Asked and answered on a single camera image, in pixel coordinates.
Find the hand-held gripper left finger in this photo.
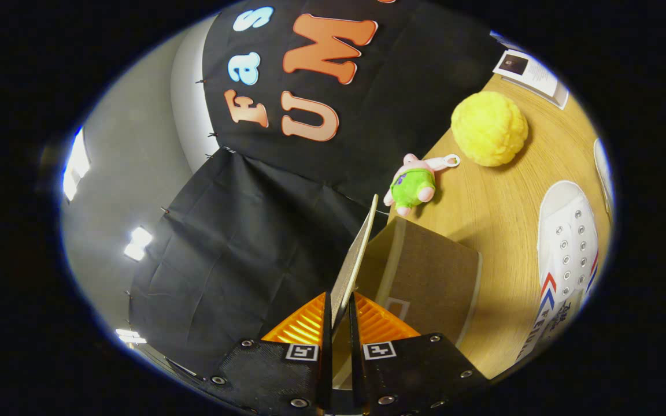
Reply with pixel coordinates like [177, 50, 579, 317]
[201, 292, 334, 416]

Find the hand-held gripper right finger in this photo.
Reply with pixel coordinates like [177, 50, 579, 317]
[347, 292, 491, 416]

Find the beige fabric storage box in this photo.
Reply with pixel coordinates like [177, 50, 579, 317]
[330, 195, 482, 391]

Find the white striped canvas shoe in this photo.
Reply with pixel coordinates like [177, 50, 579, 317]
[515, 180, 600, 363]
[593, 138, 615, 220]

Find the black backdrop cloth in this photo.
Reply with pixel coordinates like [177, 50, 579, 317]
[128, 0, 507, 376]

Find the pink plush toy green outfit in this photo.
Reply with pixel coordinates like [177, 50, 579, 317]
[383, 153, 461, 217]

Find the row of black cloth clips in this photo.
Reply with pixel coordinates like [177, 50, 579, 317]
[160, 78, 221, 214]

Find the yellow round plush cushion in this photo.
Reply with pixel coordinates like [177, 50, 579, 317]
[450, 91, 530, 168]

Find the white portrait cover book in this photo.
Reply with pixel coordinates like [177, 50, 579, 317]
[492, 49, 569, 110]

